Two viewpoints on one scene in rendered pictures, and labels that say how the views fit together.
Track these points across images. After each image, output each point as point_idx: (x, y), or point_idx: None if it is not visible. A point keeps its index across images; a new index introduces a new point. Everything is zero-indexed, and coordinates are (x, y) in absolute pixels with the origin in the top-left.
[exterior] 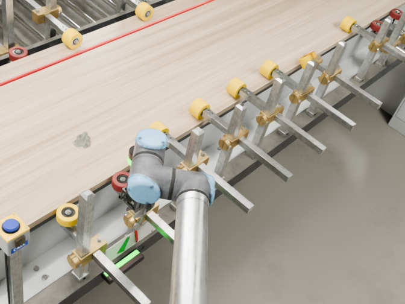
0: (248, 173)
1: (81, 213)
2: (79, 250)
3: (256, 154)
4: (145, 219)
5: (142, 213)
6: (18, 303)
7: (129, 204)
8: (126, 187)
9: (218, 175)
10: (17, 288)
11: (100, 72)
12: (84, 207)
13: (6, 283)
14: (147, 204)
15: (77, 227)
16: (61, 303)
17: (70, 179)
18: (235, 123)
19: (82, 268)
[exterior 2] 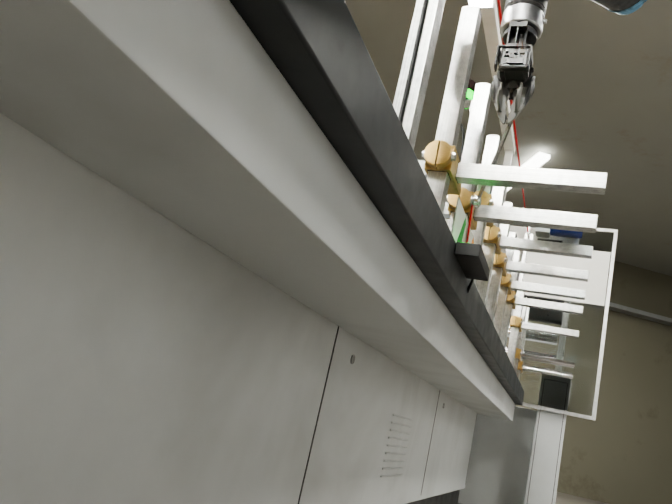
0: (494, 349)
1: (463, 41)
2: (449, 131)
3: (533, 242)
4: (473, 216)
5: (518, 106)
6: (424, 81)
7: (515, 58)
8: (508, 35)
9: (483, 298)
10: (436, 25)
11: None
12: (473, 23)
13: (412, 21)
14: (525, 87)
15: (448, 79)
16: (438, 215)
17: None
18: (500, 200)
19: (445, 189)
